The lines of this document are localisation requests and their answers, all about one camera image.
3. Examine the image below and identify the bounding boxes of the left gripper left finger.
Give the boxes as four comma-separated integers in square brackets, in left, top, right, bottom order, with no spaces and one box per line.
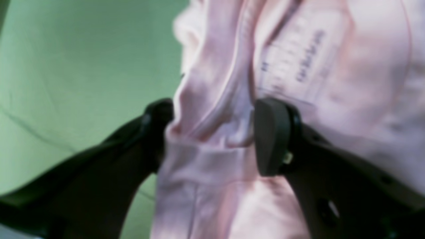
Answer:
[1,98,174,239]

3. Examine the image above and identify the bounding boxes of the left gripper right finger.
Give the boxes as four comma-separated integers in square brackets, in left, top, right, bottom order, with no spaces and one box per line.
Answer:
[254,98,425,239]

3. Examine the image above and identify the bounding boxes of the green table cloth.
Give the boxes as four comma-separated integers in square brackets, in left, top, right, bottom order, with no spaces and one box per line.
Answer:
[0,0,190,239]

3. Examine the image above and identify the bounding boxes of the pink t-shirt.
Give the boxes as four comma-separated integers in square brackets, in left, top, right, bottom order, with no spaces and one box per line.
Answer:
[150,0,425,239]

